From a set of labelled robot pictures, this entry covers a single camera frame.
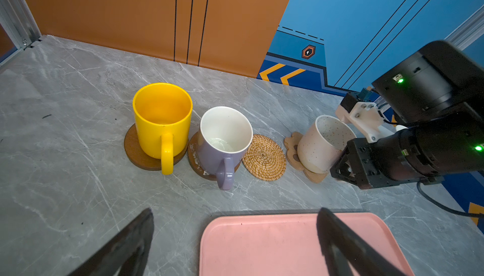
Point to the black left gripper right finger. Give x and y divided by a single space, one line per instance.
347 253

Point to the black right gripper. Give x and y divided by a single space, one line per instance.
374 165

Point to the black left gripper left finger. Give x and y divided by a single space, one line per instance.
126 253

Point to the plain brown wooden coaster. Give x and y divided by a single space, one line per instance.
135 153

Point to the cork paw print coaster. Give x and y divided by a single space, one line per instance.
291 144

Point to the rattan woven round coaster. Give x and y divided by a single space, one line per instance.
265 159

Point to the glossy brown wooden coaster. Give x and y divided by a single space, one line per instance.
194 160

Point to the yellow mug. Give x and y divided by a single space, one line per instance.
163 117

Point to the white mug purple handle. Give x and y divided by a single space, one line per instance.
224 137

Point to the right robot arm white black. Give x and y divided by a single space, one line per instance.
437 97

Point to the pink tray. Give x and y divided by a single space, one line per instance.
285 244

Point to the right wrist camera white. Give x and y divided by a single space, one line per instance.
358 110

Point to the aluminium frame post right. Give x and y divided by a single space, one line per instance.
469 31

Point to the aluminium frame post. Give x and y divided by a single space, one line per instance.
18 22
469 31

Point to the aluminium frame post left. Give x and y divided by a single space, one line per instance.
18 22

